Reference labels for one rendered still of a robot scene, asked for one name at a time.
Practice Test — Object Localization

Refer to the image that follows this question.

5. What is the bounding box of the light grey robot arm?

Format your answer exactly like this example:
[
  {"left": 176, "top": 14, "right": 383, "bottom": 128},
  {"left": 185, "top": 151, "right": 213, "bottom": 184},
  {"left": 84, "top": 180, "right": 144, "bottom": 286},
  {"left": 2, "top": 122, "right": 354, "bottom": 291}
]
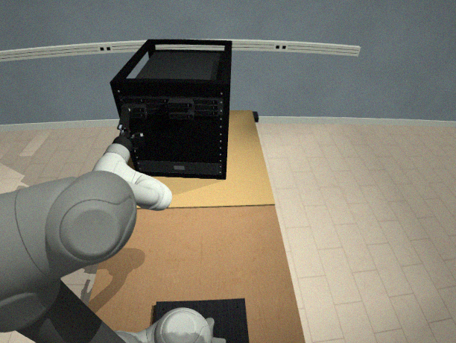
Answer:
[{"left": 0, "top": 144, "right": 226, "bottom": 343}]

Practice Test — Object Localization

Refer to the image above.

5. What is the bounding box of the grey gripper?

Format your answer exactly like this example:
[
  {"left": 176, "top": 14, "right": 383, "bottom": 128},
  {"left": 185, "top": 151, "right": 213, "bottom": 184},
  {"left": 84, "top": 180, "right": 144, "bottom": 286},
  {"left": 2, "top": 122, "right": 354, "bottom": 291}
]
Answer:
[{"left": 113, "top": 104, "right": 138, "bottom": 154}]

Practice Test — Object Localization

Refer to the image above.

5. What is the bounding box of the black server rack frame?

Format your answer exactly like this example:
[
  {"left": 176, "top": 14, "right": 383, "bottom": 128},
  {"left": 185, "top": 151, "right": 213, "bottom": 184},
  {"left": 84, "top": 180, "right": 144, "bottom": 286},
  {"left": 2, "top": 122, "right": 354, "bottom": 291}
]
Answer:
[{"left": 110, "top": 40, "right": 232, "bottom": 180}]

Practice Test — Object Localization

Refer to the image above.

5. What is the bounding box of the tan flat board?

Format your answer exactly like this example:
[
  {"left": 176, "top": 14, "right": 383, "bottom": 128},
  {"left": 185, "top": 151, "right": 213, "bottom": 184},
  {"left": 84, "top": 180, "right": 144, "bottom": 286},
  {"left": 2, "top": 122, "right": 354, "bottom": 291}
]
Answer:
[{"left": 151, "top": 110, "right": 275, "bottom": 209}]

